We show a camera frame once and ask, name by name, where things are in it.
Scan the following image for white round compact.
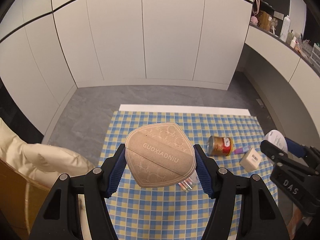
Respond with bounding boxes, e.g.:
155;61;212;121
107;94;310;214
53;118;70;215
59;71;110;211
264;129;288;153

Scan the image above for small beige carton box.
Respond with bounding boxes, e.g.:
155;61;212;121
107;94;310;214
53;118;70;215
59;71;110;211
240;148;263;172

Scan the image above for small bottle purple cap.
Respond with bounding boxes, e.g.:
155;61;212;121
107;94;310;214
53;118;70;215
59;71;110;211
233;146;250;154

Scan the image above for cardboard box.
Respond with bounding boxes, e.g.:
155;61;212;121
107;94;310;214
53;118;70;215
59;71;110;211
1;161;50;239

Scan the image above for cream padded chair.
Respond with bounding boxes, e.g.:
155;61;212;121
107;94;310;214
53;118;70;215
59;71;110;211
0;120;95;188

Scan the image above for blue yellow checkered tablecloth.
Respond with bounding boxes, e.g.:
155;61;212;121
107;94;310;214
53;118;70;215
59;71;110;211
100;111;264;239

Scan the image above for red gold tin can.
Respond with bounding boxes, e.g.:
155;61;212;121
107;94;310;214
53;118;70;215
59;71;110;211
207;136;233;157

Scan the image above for white spray bottle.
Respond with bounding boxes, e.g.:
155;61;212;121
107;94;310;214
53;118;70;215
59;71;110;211
279;15;291;42

